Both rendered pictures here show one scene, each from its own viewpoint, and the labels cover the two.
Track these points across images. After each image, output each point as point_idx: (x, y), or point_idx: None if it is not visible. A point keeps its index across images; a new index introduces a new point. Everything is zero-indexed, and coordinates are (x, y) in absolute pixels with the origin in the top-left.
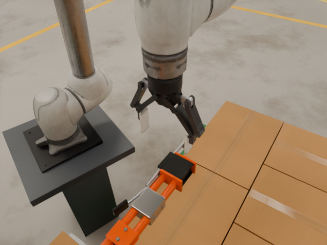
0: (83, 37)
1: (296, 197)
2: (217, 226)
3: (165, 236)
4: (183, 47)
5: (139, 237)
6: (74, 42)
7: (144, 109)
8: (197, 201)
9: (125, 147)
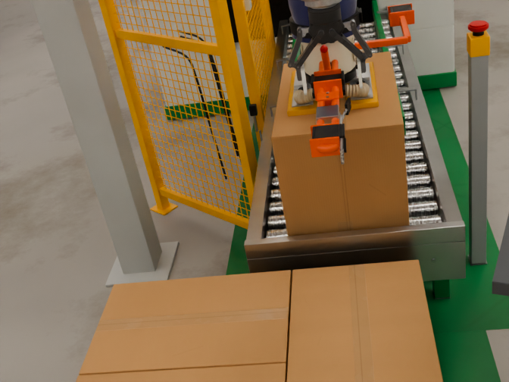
0: None
1: None
2: (305, 344)
3: (365, 299)
4: None
5: (394, 282)
6: None
7: (358, 59)
8: (357, 358)
9: (503, 273)
